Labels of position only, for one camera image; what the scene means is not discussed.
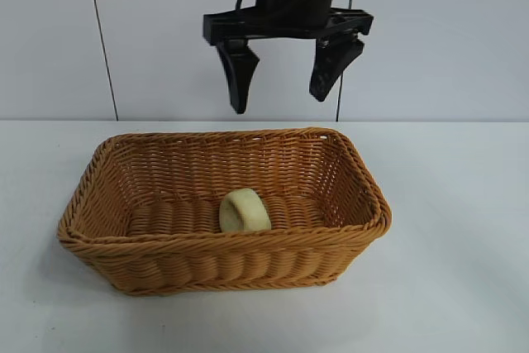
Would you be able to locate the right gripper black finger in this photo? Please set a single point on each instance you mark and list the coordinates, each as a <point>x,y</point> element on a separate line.
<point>239,76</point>

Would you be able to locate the tan woven wicker basket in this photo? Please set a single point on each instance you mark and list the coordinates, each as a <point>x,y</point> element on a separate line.
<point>215,258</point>

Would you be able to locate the pale yellow egg yolk pastry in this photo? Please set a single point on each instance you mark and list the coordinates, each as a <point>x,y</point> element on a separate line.
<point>248,214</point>

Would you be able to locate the right gripper scuffed finger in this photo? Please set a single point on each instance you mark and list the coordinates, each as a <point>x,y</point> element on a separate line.
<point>330,65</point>

